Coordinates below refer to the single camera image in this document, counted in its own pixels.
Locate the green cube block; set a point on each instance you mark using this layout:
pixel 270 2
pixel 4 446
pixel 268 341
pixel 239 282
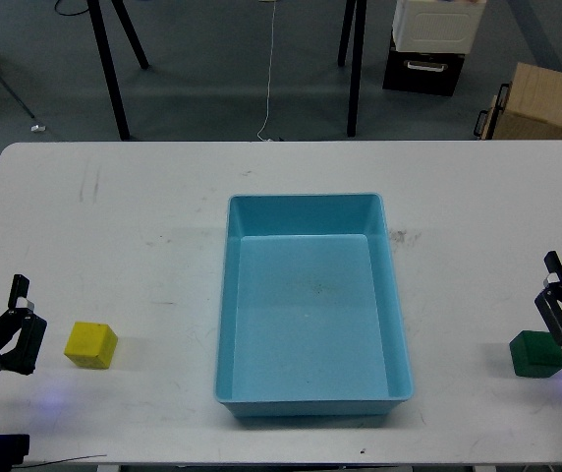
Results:
pixel 535 355

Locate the yellow cube block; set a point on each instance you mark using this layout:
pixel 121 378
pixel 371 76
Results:
pixel 91 345

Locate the brown cardboard box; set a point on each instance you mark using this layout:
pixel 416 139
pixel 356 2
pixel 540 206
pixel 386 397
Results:
pixel 529 107

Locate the white plastic storage box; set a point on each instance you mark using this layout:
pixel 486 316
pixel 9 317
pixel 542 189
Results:
pixel 436 26

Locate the light blue plastic bin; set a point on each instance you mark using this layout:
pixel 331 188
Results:
pixel 310 319

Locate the black storage crate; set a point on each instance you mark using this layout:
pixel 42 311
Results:
pixel 429 73

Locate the black right tripod legs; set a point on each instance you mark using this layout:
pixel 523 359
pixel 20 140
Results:
pixel 353 35

